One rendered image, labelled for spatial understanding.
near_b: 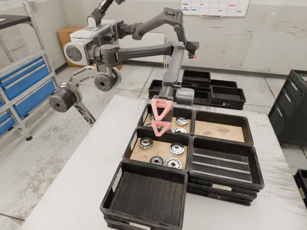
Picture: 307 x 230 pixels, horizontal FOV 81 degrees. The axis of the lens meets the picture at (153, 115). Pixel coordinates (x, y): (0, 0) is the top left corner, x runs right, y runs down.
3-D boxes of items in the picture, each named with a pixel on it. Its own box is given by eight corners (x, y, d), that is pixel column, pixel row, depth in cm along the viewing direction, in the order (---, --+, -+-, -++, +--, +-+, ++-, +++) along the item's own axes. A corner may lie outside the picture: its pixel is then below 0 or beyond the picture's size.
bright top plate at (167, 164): (163, 170, 111) (163, 169, 111) (166, 157, 119) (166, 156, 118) (180, 174, 109) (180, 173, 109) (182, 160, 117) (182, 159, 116)
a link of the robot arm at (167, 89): (160, 96, 72) (160, 83, 68) (177, 98, 71) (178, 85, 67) (157, 106, 67) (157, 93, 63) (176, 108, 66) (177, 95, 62)
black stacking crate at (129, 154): (123, 170, 116) (121, 159, 109) (137, 138, 139) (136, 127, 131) (185, 183, 109) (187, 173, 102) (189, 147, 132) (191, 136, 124)
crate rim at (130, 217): (98, 211, 88) (97, 209, 86) (121, 161, 110) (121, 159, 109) (181, 233, 80) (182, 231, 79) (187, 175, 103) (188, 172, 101)
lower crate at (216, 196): (183, 193, 116) (186, 183, 108) (187, 156, 139) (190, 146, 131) (250, 208, 109) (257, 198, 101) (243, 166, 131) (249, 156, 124)
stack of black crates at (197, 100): (176, 120, 256) (177, 100, 235) (178, 107, 279) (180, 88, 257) (204, 124, 250) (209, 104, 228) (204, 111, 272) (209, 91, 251)
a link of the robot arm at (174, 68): (173, 60, 107) (174, 41, 100) (183, 60, 106) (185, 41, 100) (160, 100, 74) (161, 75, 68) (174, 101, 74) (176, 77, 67)
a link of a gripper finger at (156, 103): (169, 134, 54) (172, 114, 61) (170, 115, 50) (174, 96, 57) (146, 131, 55) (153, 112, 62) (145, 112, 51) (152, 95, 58)
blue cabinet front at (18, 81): (19, 119, 231) (-5, 79, 196) (55, 90, 286) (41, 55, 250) (21, 119, 231) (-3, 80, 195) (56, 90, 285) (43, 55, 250)
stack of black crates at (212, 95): (205, 124, 249) (211, 97, 221) (205, 111, 272) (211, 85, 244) (235, 128, 243) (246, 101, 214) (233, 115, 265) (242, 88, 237)
